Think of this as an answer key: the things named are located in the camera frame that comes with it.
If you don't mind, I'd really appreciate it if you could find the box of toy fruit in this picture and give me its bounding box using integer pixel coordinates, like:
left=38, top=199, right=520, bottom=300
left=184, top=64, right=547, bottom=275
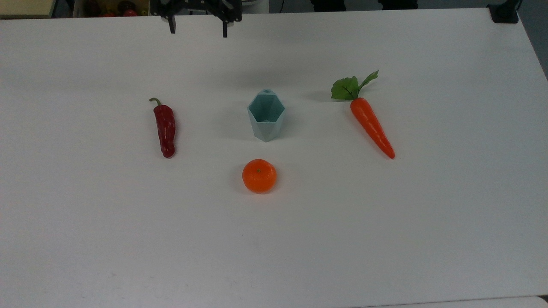
left=73, top=0, right=150, bottom=18

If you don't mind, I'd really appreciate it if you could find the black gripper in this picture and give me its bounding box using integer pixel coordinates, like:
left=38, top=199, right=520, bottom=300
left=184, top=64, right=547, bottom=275
left=150, top=0, right=242, bottom=38

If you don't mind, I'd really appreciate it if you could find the red chili pepper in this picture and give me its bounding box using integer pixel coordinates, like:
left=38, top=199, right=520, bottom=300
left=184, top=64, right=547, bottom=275
left=149, top=98, right=176, bottom=159

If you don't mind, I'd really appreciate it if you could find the beige cardboard box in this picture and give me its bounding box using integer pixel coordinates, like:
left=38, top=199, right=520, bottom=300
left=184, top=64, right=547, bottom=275
left=0, top=0, right=57, bottom=18

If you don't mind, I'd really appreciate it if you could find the orange mandarin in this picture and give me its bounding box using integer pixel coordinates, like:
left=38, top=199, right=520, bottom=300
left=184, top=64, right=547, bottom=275
left=242, top=159, right=277, bottom=194

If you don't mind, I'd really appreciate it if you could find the black table clamp mount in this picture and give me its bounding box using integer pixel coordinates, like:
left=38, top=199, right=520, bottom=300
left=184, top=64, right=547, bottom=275
left=488, top=0, right=522, bottom=24

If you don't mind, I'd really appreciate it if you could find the light blue faceted mug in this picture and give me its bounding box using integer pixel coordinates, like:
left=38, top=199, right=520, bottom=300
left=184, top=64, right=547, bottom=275
left=247, top=89, right=286, bottom=142

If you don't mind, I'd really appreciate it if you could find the orange carrot with green leaves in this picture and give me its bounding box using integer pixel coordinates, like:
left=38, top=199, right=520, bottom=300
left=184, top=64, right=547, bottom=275
left=331, top=70, right=396, bottom=160

